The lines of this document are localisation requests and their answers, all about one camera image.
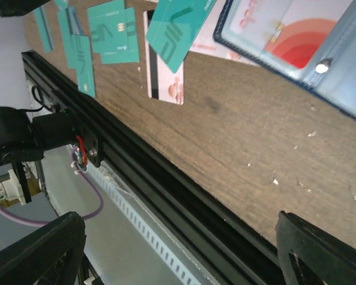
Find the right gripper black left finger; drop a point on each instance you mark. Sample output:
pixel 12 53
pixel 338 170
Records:
pixel 50 255

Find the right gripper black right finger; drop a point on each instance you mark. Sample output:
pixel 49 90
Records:
pixel 309 255

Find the blue card holder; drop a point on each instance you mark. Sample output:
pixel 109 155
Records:
pixel 331 72

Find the teal VIP card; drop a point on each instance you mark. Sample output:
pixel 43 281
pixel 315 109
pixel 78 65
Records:
pixel 83 64
pixel 174 27
pixel 113 32

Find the white red circle card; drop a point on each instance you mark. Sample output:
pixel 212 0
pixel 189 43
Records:
pixel 291 31

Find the white card black stripe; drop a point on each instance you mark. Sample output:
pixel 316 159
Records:
pixel 162 83

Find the light blue slotted strip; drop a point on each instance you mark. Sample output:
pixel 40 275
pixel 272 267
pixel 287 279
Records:
pixel 176 257

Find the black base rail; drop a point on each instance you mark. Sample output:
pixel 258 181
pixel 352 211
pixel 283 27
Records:
pixel 229 248

